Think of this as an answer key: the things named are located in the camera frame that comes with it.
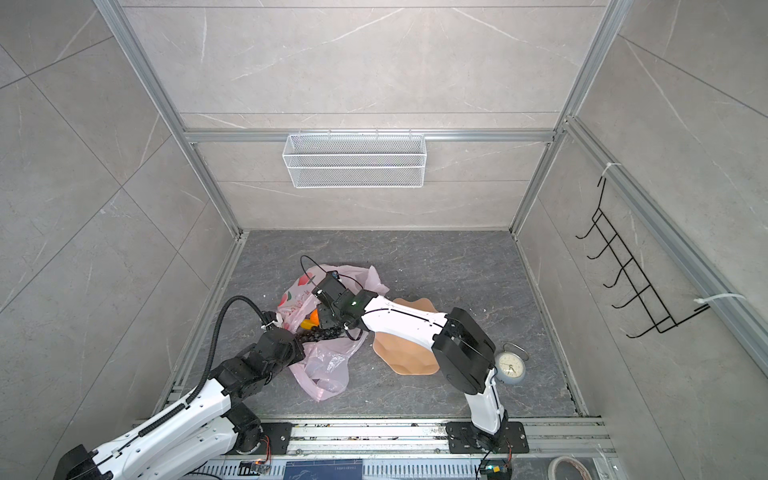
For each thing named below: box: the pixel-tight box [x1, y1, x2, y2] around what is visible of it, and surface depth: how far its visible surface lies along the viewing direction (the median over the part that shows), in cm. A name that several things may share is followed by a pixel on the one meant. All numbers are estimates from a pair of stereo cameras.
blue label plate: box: [283, 459, 363, 480], surface depth 70 cm
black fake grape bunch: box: [297, 326, 345, 343], surface depth 88 cm
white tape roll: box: [548, 456, 593, 480], surface depth 70 cm
